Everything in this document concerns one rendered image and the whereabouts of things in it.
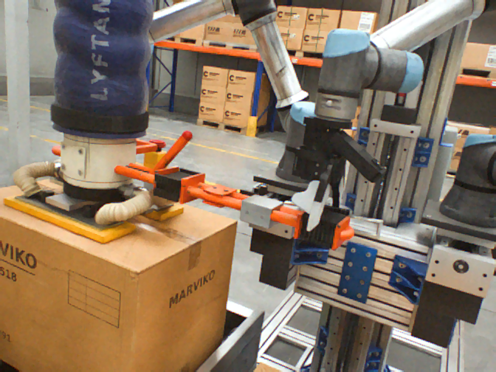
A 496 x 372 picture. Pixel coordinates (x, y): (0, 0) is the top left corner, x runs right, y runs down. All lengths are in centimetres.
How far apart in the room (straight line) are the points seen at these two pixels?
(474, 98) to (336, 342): 788
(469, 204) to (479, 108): 796
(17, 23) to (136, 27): 302
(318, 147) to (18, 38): 344
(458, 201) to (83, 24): 100
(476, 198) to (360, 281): 39
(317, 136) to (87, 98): 51
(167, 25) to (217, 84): 783
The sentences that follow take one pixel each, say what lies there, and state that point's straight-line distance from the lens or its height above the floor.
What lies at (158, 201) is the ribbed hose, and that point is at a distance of 106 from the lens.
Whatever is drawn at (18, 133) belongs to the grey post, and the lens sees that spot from 411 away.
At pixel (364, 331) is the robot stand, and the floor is 57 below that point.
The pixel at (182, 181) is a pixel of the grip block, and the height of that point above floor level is 110.
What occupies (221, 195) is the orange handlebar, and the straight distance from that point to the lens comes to 91.
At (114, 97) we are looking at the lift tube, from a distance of 103.
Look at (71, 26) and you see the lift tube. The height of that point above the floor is 139.
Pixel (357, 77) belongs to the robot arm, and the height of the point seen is 136.
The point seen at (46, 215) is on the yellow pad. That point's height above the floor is 97.
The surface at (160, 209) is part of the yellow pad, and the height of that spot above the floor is 97.
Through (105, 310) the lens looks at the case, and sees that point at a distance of 99.
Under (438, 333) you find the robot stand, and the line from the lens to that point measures 128.
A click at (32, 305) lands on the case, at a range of 118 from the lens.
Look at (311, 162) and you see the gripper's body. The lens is 81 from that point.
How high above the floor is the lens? 136
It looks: 16 degrees down
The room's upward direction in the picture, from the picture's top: 8 degrees clockwise
